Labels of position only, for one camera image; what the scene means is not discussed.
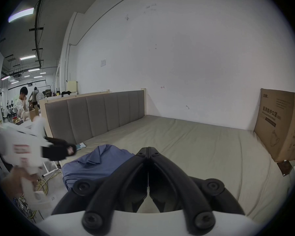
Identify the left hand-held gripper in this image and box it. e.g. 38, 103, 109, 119
0, 118, 77, 209

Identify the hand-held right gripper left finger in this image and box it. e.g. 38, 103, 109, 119
51, 147, 149, 229

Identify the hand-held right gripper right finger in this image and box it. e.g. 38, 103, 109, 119
149, 147, 245, 232

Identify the person's left hand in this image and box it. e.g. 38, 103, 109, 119
1, 167, 38, 199

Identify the white metal stand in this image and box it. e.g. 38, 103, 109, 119
42, 160, 62, 177

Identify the blue shirt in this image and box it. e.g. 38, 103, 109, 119
62, 144, 136, 192

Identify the bed with beige sheet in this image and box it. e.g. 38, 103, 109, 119
61, 115, 295, 224

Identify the grey padded headboard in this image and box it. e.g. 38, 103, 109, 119
39, 89, 148, 144

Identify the small dark brown square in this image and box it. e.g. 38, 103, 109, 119
277, 159, 293, 177

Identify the brown cardboard carton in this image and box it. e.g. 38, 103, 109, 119
254, 88, 295, 163

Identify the yellow cable bundle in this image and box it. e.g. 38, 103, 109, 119
15, 175, 62, 223

